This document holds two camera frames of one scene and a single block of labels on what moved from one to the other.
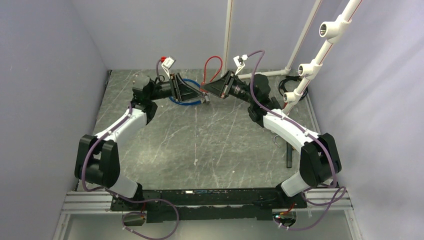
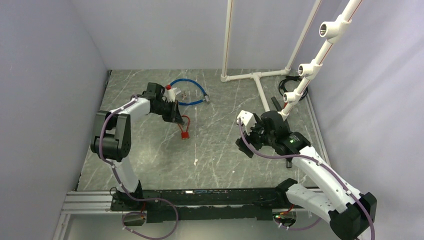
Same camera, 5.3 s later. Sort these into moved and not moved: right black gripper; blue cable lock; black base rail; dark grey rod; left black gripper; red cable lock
Moved: left black gripper; right black gripper; red cable lock
Not moved: blue cable lock; black base rail; dark grey rod
